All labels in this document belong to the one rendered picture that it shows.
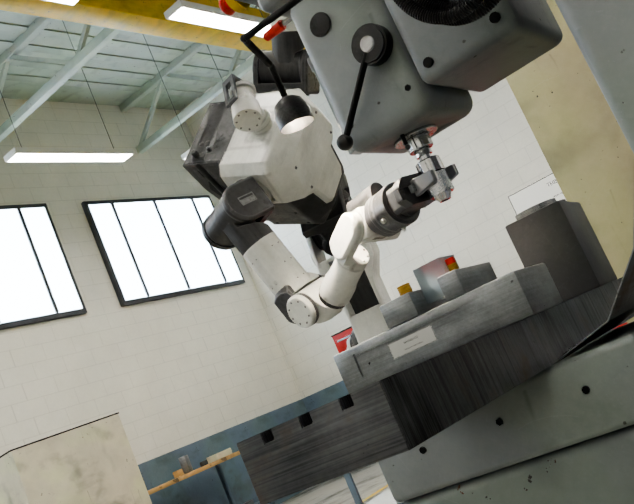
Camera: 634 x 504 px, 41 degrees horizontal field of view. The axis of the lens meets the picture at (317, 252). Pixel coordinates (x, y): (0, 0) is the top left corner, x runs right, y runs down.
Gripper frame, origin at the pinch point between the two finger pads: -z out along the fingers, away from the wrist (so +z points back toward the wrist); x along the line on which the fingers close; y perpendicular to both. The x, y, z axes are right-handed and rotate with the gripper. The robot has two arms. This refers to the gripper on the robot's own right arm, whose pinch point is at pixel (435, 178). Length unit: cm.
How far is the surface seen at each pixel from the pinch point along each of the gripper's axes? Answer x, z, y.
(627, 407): -9, -25, 47
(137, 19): 252, 515, -350
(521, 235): 23.0, 8.1, 13.9
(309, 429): -58, -23, 31
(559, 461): -13, -12, 51
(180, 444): 313, 931, 4
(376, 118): -9.6, -2.9, -12.4
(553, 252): 25.1, 4.3, 19.7
